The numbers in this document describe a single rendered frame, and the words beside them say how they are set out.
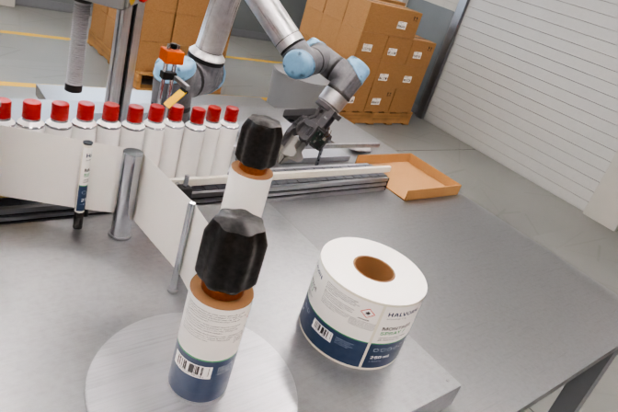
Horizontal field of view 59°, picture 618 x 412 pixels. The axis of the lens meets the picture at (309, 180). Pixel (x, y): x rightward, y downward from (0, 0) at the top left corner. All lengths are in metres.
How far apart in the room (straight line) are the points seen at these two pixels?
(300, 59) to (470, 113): 4.72
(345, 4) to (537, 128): 2.17
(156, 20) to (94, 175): 3.60
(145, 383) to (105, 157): 0.45
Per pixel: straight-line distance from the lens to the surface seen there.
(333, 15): 5.19
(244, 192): 1.09
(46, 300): 1.00
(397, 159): 2.13
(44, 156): 1.13
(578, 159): 5.47
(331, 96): 1.51
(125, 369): 0.88
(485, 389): 1.20
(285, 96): 3.81
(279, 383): 0.91
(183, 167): 1.36
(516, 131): 5.74
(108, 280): 1.05
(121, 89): 1.39
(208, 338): 0.76
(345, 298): 0.93
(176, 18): 4.73
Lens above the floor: 1.52
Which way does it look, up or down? 24 degrees down
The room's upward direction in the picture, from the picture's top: 18 degrees clockwise
